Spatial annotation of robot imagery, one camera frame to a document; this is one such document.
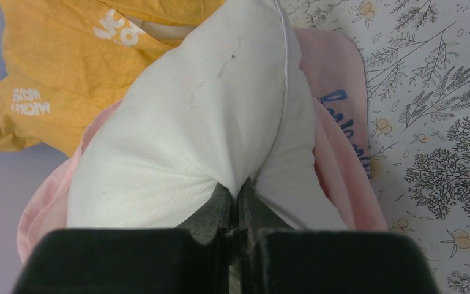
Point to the floral patterned mat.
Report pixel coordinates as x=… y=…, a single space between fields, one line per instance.
x=417 y=66

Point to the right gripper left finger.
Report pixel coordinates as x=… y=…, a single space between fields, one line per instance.
x=191 y=258

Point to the yellow Mickey Mouse pillow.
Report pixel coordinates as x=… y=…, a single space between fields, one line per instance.
x=66 y=61

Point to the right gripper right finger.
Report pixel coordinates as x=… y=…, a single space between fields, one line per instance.
x=275 y=258

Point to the white pillow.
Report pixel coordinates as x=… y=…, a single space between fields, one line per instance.
x=227 y=105

